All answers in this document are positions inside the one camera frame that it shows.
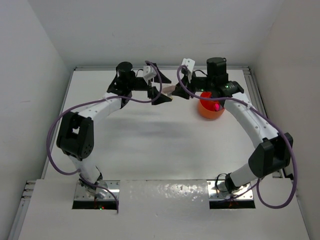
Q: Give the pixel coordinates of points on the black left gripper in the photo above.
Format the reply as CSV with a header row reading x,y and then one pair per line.
x,y
153,93

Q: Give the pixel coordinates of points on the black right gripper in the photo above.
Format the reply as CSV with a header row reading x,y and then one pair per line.
x,y
180,90

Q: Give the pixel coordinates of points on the pink mini stapler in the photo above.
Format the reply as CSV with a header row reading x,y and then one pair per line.
x,y
168,90

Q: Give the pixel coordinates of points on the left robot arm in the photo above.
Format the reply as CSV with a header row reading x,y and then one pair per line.
x,y
76,136

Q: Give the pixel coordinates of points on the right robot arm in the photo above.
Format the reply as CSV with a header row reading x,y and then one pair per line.
x,y
272,147

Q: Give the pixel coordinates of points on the orange round organizer container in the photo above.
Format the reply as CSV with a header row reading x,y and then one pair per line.
x,y
205,107

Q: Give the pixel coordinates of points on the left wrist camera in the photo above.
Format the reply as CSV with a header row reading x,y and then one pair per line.
x,y
148,73

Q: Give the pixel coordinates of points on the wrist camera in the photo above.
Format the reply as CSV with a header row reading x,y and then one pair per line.
x,y
189,67
148,73

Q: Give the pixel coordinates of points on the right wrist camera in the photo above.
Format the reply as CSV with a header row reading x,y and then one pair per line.
x,y
189,67

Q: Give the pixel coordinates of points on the aluminium table edge rail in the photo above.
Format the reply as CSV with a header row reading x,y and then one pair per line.
x,y
161,67

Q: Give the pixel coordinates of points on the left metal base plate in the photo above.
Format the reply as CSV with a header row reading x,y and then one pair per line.
x,y
85,193

